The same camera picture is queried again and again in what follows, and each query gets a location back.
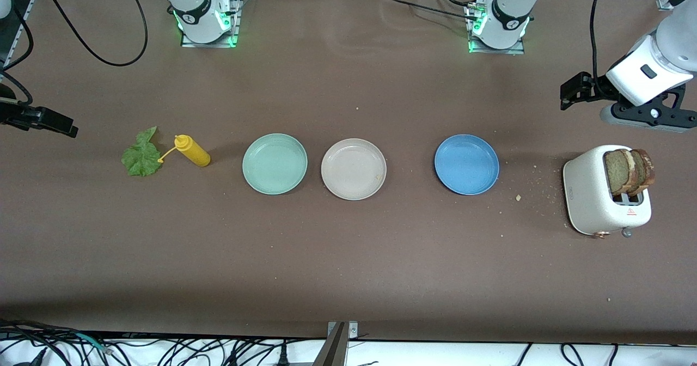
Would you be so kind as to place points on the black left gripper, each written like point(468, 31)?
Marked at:
point(594, 87)

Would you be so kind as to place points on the aluminium corner bracket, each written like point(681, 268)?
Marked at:
point(665, 2)

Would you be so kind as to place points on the black power plug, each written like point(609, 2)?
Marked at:
point(283, 355)

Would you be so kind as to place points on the white two-slot toaster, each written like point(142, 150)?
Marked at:
point(588, 191)

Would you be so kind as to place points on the yellow mustard squeeze bottle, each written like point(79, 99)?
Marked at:
point(196, 154)

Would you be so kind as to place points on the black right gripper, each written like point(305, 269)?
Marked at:
point(16, 115)

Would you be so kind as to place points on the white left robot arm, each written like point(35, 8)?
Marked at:
point(675, 44)

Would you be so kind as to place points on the brown bread slice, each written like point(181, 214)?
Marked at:
point(618, 171)
point(645, 171)

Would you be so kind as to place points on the beige round plate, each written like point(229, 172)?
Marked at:
point(354, 169)

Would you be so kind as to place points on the mint green round plate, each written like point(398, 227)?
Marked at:
point(275, 163)

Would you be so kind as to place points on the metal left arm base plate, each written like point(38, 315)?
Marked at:
point(512, 51)

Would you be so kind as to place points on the green lettuce leaf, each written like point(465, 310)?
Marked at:
point(141, 156)

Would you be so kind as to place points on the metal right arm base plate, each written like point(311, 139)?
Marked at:
point(237, 17)

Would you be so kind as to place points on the blue round plate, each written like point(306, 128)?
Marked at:
point(466, 164)

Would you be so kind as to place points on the metal table edge bracket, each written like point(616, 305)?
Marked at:
point(335, 349)

